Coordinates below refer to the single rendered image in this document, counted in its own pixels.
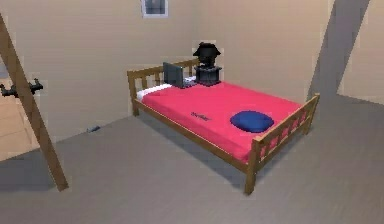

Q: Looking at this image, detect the wooden bed with red mattress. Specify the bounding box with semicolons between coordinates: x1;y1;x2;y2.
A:
126;58;321;196

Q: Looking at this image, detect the wooden room door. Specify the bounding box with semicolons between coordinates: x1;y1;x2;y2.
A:
0;13;70;192

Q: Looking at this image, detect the black door handle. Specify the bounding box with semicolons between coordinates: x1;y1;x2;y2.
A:
0;78;45;98

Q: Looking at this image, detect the black table lamp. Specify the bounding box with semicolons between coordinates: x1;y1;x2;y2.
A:
192;41;223;87

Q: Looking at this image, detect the framed wall picture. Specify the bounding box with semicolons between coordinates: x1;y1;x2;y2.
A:
141;0;169;19

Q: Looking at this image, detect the blue pillow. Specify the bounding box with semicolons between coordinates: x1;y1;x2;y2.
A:
229;110;275;134

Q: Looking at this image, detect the grey laptop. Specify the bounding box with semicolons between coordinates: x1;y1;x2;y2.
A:
162;61;198;90

